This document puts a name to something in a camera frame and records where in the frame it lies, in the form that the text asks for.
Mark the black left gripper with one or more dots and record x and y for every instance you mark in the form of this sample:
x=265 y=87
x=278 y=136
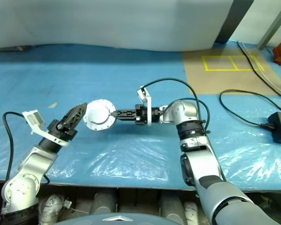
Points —
x=61 y=131

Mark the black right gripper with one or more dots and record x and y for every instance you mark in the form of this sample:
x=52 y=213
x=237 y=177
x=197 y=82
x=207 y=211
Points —
x=140 y=114

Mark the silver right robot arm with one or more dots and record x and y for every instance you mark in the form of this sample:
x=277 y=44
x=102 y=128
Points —
x=201 y=164

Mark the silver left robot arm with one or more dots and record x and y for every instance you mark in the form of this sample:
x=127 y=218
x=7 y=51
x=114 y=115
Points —
x=25 y=168

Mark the small tan tape piece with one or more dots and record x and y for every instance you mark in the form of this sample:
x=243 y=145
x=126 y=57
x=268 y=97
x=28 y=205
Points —
x=52 y=105

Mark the blue plastic table sheet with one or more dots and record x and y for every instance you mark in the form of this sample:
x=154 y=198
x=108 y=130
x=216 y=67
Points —
x=61 y=77

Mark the small white connector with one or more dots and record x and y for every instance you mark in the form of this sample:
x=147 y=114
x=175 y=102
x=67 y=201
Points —
x=66 y=203

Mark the dark rounded shape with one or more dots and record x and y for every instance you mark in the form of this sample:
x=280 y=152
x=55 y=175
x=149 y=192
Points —
x=172 y=206
x=105 y=201

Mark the white backdrop sheet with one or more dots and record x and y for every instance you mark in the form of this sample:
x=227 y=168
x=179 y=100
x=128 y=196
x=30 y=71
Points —
x=107 y=23

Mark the white wrapped bundle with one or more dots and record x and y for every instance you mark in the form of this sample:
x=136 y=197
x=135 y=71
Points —
x=190 y=211
x=51 y=207

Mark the brown cardboard mat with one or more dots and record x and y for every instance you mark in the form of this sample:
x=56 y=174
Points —
x=224 y=80

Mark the grey robot torso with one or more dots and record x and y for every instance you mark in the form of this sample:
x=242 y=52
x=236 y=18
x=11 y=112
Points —
x=121 y=219

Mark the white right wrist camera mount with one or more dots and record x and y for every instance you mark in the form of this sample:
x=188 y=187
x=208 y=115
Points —
x=149 y=110

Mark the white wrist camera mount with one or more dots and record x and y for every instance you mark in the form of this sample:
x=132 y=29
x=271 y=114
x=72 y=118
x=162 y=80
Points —
x=34 y=118
x=149 y=110

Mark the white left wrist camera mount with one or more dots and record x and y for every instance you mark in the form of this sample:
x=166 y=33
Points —
x=34 y=118

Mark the dark upright post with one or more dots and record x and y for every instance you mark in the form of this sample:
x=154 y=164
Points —
x=234 y=21

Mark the aluminium frame post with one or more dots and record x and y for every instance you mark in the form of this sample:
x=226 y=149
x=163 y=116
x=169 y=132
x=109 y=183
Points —
x=274 y=25

